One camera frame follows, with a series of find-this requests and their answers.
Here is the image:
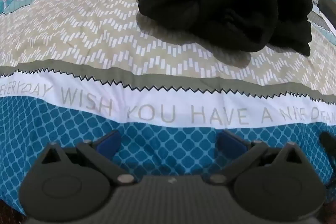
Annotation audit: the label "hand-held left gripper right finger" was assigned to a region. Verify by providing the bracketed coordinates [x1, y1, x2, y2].
[209, 130, 306, 186]

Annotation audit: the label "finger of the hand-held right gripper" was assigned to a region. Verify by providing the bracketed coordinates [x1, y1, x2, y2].
[318, 132, 336, 159]

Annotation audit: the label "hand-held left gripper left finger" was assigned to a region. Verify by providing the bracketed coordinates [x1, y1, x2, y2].
[35, 130, 136, 186]

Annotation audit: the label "black pants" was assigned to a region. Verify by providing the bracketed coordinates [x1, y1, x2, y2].
[136, 0, 314, 57]

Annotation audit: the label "printed patterned bedsheet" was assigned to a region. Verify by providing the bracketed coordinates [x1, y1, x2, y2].
[0, 0, 336, 214]

